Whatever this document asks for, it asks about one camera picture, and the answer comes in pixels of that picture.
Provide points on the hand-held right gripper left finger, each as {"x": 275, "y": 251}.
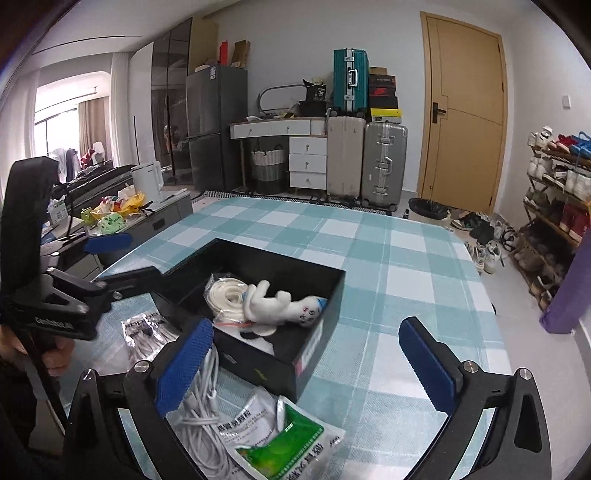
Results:
{"x": 184, "y": 364}

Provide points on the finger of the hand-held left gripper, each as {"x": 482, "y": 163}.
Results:
{"x": 134, "y": 279}
{"x": 111, "y": 242}

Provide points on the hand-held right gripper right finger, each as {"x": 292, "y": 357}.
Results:
{"x": 427, "y": 369}

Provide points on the white printed packet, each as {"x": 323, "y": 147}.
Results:
{"x": 249, "y": 415}

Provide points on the black cardboard box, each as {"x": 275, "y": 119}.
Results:
{"x": 318, "y": 341}

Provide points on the green and white packet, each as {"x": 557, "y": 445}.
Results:
{"x": 281, "y": 450}

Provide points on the person's left hand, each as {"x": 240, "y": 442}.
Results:
{"x": 57, "y": 362}

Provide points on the yellow plastic bag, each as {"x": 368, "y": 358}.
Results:
{"x": 127, "y": 205}

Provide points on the grey cabinet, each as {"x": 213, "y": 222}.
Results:
{"x": 161, "y": 214}

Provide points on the white electric kettle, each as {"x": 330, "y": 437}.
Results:
{"x": 147, "y": 182}

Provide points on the white plush toy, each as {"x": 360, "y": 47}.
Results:
{"x": 277, "y": 309}

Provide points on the teal checked tablecloth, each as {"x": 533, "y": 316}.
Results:
{"x": 369, "y": 258}

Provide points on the pile of shoes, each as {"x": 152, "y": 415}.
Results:
{"x": 485, "y": 240}

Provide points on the black trash bin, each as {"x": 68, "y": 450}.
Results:
{"x": 427, "y": 208}

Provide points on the dark glass wardrobe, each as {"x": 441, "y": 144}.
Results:
{"x": 171, "y": 92}

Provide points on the grey refrigerator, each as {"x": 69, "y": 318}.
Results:
{"x": 217, "y": 120}

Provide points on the woven laundry basket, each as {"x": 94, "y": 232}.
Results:
{"x": 268, "y": 168}

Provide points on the wooden shoe rack with shoes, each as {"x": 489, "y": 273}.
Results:
{"x": 554, "y": 217}

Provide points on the silver suitcase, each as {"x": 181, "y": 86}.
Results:
{"x": 383, "y": 157}

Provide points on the white desk with drawers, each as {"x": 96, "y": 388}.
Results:
{"x": 307, "y": 147}

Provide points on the tall flat cardboard box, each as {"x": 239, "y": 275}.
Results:
{"x": 203, "y": 44}

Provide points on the red box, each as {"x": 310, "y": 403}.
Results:
{"x": 224, "y": 53}

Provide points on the beige suitcase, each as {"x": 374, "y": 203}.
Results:
{"x": 346, "y": 157}

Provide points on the brown cardboard box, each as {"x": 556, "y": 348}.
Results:
{"x": 241, "y": 54}

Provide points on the black shopping bag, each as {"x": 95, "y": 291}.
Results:
{"x": 318, "y": 94}

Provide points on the stack of shoe boxes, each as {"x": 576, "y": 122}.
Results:
{"x": 383, "y": 94}

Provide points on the tan wooden door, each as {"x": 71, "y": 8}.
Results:
{"x": 461, "y": 92}

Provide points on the teal suitcase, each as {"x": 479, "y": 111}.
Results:
{"x": 344, "y": 83}

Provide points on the curved chrome frame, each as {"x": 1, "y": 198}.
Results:
{"x": 277, "y": 87}

